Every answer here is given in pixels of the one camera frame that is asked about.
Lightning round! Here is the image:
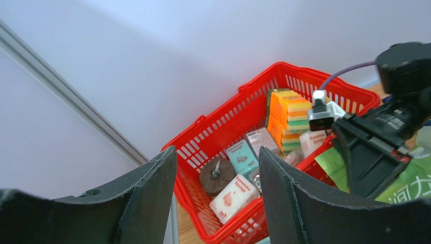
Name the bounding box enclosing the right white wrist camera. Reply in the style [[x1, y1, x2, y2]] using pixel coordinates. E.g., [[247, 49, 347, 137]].
[[307, 90, 346, 131]]

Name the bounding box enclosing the orange green sponge pack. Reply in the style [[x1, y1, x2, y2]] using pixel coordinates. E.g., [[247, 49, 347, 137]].
[[265, 88, 312, 155]]

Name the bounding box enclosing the teal small box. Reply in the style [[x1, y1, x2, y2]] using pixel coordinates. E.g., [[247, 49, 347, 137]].
[[226, 139, 258, 176]]

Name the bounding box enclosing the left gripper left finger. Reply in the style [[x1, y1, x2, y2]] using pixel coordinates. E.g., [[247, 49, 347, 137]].
[[1, 146, 177, 243]]

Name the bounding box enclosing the pink grey small box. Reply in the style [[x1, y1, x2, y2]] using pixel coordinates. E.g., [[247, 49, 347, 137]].
[[245, 127, 282, 159]]

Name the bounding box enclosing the white pink sponge pack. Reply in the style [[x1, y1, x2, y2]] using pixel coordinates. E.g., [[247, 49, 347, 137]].
[[209, 174, 260, 224]]

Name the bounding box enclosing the red plastic shopping basket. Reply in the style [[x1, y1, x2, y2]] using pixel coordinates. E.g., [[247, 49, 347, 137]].
[[161, 62, 383, 244]]

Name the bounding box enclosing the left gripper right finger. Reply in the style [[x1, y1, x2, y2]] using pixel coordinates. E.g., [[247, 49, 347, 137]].
[[259, 147, 430, 243]]

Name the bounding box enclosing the brown round box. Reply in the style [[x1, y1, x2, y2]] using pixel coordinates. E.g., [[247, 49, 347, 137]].
[[199, 157, 237, 197]]

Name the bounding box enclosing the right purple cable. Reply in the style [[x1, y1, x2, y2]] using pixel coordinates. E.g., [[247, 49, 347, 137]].
[[318, 60, 378, 92]]

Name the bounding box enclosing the green litter bag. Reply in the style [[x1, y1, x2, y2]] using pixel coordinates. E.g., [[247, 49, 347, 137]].
[[315, 126, 431, 204]]

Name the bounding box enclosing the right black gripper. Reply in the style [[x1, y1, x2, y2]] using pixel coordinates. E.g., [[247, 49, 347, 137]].
[[332, 118, 412, 199]]

